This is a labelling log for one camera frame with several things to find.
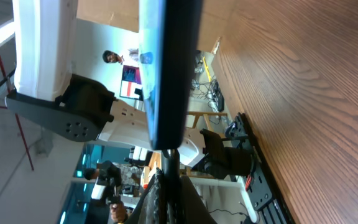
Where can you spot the person in white shirt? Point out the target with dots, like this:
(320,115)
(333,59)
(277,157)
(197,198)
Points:
(129,57)

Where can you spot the black power strip on floor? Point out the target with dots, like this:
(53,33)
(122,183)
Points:
(217,96)

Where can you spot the red and white poster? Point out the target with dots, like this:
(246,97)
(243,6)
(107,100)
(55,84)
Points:
(131,86)

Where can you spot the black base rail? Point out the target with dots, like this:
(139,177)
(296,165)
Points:
(266,199)

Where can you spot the Samsung Galaxy smartphone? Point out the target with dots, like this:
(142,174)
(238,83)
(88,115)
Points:
(168,35)

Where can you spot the person holding device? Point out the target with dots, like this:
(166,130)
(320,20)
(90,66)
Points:
(110,178)

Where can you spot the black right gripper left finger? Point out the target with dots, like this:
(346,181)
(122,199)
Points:
(149,209)

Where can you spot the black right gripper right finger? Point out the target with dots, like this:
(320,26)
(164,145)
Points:
(194,209)

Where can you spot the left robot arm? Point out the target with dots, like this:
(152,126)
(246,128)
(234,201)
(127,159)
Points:
(81,109)

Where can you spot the wooden chair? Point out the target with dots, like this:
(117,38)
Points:
(206,116)

